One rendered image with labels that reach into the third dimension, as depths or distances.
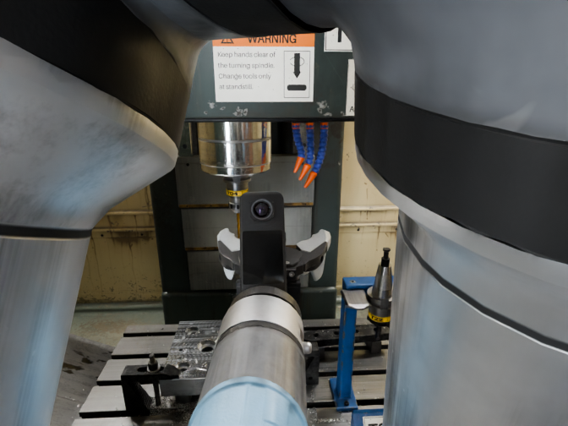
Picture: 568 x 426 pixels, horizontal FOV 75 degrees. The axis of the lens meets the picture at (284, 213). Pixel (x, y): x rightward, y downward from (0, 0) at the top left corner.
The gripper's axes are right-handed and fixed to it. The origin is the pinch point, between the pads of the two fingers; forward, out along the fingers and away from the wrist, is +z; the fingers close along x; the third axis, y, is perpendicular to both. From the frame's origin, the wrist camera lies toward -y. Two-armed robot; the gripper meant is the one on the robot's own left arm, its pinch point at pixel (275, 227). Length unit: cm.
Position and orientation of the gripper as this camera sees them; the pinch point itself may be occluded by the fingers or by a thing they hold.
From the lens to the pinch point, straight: 52.7
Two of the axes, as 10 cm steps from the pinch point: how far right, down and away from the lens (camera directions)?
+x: 10.0, 0.1, -0.3
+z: 0.3, -3.2, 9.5
